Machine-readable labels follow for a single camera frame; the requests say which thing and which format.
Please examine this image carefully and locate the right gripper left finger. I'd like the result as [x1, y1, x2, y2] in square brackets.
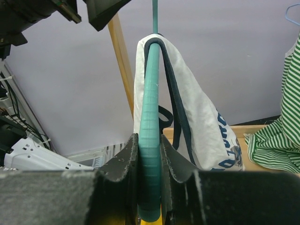
[0, 134, 138, 225]

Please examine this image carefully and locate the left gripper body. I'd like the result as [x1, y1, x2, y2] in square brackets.
[0, 0, 82, 59]

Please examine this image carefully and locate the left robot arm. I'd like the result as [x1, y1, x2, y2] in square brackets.
[0, 0, 134, 170]

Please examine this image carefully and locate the light blue wire hanger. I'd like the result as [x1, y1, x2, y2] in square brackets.
[285, 3, 300, 26]

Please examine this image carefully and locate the wooden clothes rack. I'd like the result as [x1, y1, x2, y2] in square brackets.
[108, 14, 278, 172]

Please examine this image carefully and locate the teal plastic hanger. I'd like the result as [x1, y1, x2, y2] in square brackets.
[136, 0, 162, 222]

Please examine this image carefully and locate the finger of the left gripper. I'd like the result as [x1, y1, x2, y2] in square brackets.
[85, 0, 131, 31]

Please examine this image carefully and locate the white tank top navy trim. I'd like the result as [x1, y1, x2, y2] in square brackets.
[134, 34, 244, 171]

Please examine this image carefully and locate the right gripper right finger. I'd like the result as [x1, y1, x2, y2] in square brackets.
[160, 135, 300, 225]

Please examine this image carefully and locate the green striped tank top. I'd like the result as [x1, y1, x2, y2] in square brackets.
[245, 40, 300, 173]

